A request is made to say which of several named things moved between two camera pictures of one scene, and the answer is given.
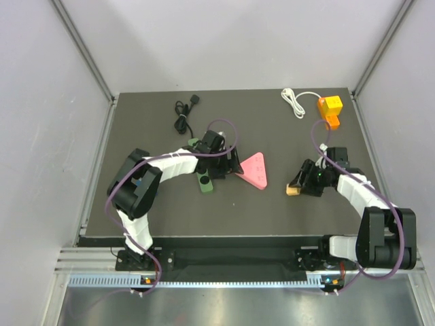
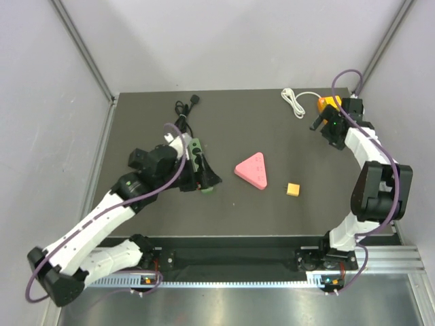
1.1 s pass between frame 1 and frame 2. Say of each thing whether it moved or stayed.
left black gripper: moved
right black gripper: moved
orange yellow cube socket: stayed
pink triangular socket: stayed
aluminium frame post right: stayed
